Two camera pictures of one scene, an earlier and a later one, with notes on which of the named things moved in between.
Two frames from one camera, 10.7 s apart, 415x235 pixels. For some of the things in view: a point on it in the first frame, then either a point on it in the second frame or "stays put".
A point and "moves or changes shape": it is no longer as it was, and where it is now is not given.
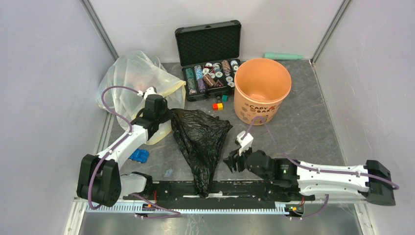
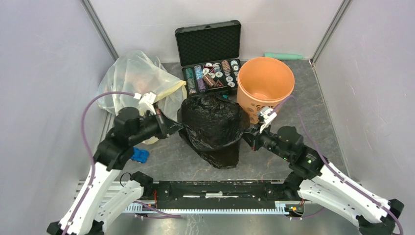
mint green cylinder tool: (282, 57) stays put
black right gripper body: (235, 157) → (265, 140)
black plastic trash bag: (199, 133) moves or changes shape
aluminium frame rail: (101, 29) stays put
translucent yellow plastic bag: (126, 79) stays put
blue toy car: (140, 155) stays put
